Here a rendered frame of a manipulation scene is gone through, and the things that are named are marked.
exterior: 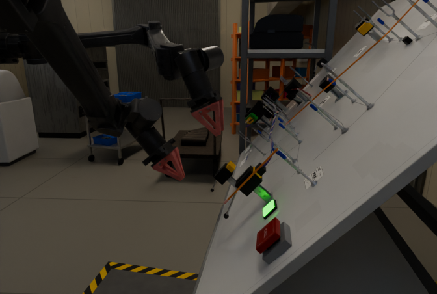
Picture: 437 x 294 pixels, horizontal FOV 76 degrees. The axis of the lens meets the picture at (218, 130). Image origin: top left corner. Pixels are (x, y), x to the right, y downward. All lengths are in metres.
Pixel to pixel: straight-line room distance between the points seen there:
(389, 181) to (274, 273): 0.22
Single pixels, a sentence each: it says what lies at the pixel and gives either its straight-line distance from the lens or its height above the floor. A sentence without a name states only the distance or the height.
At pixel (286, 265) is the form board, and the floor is 1.09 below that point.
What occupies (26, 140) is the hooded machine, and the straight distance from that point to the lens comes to 5.00.
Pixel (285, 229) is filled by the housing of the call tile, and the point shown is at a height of 1.11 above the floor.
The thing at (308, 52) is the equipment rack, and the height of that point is 1.44.
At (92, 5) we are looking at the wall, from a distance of 9.58.
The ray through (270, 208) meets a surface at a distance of 0.66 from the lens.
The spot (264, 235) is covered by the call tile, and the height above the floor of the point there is 1.11.
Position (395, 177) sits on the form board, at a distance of 0.45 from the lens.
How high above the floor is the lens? 1.40
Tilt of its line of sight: 14 degrees down
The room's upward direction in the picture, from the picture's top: straight up
